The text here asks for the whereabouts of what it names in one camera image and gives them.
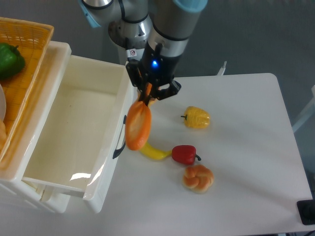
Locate yellow bell pepper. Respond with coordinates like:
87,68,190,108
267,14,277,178
181,106,210,129

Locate knotted bread roll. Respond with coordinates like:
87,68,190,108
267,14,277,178
182,165,215,194

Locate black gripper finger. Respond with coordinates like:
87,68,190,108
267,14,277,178
145,85,157,106
137,80,148,102

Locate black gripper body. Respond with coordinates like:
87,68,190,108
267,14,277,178
126,43,181,100

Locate white drawer cabinet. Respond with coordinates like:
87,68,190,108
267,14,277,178
0,41,71,213

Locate long orange bread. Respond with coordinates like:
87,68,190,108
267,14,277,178
125,83,152,150

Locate green bell pepper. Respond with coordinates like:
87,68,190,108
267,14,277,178
0,43,25,80

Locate orange woven basket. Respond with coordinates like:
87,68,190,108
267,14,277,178
0,17,54,162

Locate upper white drawer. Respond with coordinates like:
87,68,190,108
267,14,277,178
34,56,133,213

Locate white plate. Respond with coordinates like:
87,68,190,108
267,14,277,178
0,86,6,121

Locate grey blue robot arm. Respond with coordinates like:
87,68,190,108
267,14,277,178
78,0,208,105

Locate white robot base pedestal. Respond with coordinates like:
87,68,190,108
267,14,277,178
108,16,153,65

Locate yellow banana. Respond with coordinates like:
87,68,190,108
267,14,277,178
134,101,172,160

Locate black drawer handle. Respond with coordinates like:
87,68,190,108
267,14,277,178
113,115,127,159

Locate black device at edge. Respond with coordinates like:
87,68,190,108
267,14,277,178
297,200,315,225

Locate white chair frame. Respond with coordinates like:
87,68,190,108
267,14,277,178
292,86,315,133

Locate red bell pepper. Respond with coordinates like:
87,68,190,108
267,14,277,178
171,145,201,165

